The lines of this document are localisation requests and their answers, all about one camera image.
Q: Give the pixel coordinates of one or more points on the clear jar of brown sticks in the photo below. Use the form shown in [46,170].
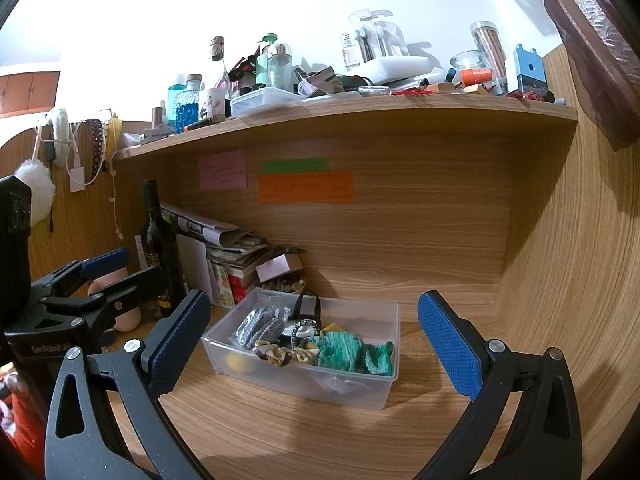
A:
[490,50]

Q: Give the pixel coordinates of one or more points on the dark wine bottle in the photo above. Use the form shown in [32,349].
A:
[160,245]

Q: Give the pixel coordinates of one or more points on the green pump bottle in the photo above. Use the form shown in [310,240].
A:
[262,65]

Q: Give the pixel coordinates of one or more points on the white lidded plastic container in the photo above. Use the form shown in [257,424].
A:
[265,101]

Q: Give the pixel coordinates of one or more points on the yellow hanging item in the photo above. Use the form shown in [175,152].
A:
[114,130]

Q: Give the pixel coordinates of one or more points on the silver grey scrunchie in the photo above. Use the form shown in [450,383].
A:
[260,327]

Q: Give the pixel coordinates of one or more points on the clear plastic package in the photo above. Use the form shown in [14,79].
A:
[375,40]

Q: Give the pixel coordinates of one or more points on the small cardboard box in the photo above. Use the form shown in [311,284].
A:
[275,267]

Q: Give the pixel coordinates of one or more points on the white hanging tag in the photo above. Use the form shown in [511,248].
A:
[77,178]

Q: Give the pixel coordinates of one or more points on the beige brown scrunchie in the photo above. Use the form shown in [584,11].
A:
[302,355]
[272,355]

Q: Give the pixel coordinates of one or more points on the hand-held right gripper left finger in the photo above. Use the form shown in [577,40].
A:
[175,345]

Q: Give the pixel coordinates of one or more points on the white foam tray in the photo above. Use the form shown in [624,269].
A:
[395,67]

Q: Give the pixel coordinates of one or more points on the brown plastic bag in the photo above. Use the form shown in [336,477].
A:
[595,60]

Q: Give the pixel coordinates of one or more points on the wooden wall cabinet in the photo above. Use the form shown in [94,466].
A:
[25,92]

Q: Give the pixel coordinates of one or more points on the pale pink cup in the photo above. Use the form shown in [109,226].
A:
[127,320]

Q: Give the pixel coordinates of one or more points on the corked clear glass bottle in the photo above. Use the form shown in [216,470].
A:
[217,47]

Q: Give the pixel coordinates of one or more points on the yellow green sponge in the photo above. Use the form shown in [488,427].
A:
[332,330]

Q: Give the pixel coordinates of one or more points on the green sticky note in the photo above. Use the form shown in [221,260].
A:
[295,166]

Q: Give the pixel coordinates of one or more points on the white paper sheets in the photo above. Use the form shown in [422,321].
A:
[195,265]

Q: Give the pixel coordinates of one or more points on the white printed mug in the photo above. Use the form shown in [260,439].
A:
[214,104]

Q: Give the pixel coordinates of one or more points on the blue liquid glass bottle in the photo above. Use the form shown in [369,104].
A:
[187,110]

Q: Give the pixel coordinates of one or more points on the black white hair band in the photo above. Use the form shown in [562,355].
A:
[304,329]

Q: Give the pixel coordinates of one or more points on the round glass jar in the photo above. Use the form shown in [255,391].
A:
[470,60]

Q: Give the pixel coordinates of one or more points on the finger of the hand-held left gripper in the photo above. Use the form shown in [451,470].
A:
[142,285]
[107,261]

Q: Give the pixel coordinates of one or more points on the white fluffy headband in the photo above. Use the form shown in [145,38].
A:
[60,125]

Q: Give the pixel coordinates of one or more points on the green knitted cloth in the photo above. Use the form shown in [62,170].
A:
[350,355]

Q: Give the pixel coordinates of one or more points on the stack of books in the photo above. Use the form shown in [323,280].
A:
[235,275]

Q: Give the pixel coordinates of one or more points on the teal plastic bottle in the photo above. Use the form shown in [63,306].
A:
[175,100]

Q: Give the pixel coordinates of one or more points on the black beaded headband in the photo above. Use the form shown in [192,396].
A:
[97,140]

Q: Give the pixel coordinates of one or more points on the orange sticky note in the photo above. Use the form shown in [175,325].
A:
[305,187]

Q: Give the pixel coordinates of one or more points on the clear bottle silver cap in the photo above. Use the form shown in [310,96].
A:
[280,70]

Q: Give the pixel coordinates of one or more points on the white fluffy pompom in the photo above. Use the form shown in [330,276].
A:
[40,190]

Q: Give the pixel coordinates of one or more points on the pink sticky note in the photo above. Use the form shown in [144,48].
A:
[222,170]

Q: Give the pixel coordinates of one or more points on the blue box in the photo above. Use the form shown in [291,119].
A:
[528,70]

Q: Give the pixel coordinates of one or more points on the orange capped tube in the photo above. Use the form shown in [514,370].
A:
[475,76]

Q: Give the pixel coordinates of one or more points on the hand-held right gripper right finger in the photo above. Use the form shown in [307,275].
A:
[450,345]

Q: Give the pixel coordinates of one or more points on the clear plastic storage box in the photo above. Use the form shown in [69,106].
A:
[360,312]

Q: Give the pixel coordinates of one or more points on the black orange marker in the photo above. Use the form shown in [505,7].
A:
[205,123]

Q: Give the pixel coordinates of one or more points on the bowl of shells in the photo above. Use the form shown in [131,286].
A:
[282,285]

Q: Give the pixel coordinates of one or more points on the folded newspaper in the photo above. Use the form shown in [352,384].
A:
[210,227]

